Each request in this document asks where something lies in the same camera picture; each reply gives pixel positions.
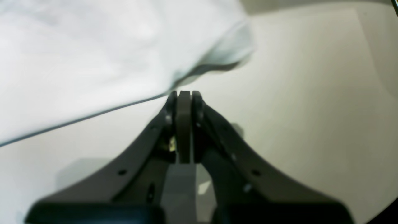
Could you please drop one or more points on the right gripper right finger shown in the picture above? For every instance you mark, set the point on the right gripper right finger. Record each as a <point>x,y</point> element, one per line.
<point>248,189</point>

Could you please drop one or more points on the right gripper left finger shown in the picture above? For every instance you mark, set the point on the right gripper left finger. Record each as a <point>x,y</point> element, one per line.
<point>128,189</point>

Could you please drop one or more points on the white printed t-shirt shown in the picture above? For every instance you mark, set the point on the white printed t-shirt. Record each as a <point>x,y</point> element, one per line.
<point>65,60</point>

